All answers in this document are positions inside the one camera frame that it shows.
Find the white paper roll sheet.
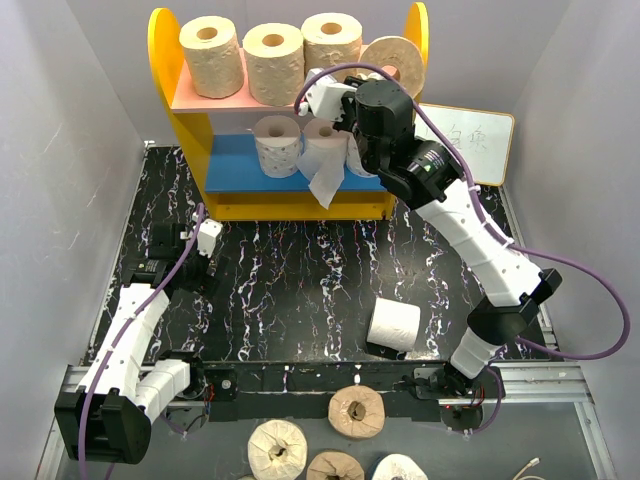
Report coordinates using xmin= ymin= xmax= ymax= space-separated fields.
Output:
xmin=296 ymin=119 xmax=348 ymax=209

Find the white dotted roll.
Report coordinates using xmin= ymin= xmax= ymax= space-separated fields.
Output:
xmin=346 ymin=134 xmax=376 ymax=178

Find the white cable end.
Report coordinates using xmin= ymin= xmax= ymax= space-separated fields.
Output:
xmin=512 ymin=455 xmax=542 ymax=480

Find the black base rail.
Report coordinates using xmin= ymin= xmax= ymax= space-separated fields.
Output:
xmin=168 ymin=360 xmax=504 ymax=422

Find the wrapped tan roll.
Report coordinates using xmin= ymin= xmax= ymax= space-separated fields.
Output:
xmin=328 ymin=385 xmax=386 ymax=440
xmin=306 ymin=451 xmax=365 ymax=480

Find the yellow shelf unit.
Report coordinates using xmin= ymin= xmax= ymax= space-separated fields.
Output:
xmin=147 ymin=2 xmax=431 ymax=223

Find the wrapped tan roll bottom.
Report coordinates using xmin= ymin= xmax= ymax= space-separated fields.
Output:
xmin=306 ymin=451 xmax=365 ymax=480

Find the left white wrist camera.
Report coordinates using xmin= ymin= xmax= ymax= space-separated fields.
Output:
xmin=196 ymin=219 xmax=223 ymax=258

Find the white patterned paper roll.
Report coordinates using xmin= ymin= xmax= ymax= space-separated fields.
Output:
xmin=252 ymin=115 xmax=302 ymax=178

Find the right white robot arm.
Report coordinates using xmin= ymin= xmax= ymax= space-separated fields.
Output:
xmin=338 ymin=79 xmax=562 ymax=397

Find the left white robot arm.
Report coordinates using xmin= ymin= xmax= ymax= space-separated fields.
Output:
xmin=54 ymin=219 xmax=222 ymax=464

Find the tan paper roll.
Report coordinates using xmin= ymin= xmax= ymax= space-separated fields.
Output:
xmin=179 ymin=16 xmax=244 ymax=99
xmin=242 ymin=23 xmax=305 ymax=106
xmin=301 ymin=12 xmax=363 ymax=74

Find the wrapped tan roll front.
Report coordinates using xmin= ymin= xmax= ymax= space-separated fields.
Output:
xmin=328 ymin=385 xmax=386 ymax=440

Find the wrapped white roll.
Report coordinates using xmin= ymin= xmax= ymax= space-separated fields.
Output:
xmin=247 ymin=419 xmax=308 ymax=480
xmin=369 ymin=454 xmax=428 ymax=480

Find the wrapped white roll front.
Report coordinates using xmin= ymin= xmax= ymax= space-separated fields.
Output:
xmin=247 ymin=419 xmax=308 ymax=480

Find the small whiteboard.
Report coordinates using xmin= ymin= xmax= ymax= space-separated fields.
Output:
xmin=421 ymin=104 xmax=515 ymax=187

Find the plain white roll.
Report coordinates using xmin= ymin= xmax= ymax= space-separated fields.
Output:
xmin=366 ymin=298 xmax=421 ymax=352

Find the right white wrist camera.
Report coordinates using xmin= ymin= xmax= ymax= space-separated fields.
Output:
xmin=297 ymin=75 xmax=356 ymax=122

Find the tan roll with white scrap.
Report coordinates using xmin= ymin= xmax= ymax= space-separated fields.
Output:
xmin=360 ymin=36 xmax=426 ymax=99

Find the wrapped white roll bottom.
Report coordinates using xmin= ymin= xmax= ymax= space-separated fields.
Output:
xmin=369 ymin=454 xmax=428 ymax=480

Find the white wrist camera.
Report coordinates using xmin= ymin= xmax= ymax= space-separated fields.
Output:
xmin=297 ymin=75 xmax=356 ymax=122
xmin=196 ymin=219 xmax=223 ymax=258

